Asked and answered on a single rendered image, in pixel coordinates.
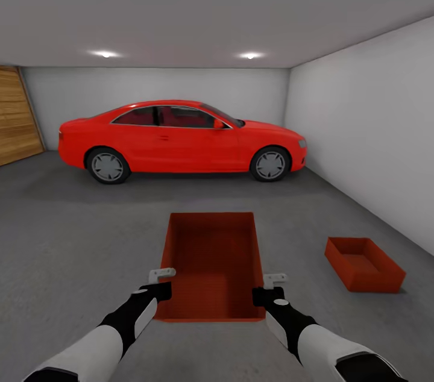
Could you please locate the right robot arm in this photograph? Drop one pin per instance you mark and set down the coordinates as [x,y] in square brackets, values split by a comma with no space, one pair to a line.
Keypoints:
[326,356]

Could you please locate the car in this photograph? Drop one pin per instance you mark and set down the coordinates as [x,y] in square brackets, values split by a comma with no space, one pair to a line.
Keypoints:
[178,136]

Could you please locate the storage box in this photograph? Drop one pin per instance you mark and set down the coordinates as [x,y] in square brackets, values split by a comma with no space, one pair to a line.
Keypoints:
[217,262]
[362,266]

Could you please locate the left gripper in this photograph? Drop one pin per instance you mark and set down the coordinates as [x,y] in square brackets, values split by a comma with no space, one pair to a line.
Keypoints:
[164,290]

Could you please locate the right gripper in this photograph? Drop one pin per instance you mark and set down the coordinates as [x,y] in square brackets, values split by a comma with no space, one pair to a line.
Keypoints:
[260,295]

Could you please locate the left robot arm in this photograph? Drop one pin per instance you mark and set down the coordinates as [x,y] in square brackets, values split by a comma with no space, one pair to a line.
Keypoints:
[94,357]

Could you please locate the garage door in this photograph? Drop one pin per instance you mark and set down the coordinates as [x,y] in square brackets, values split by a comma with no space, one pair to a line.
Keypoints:
[19,138]

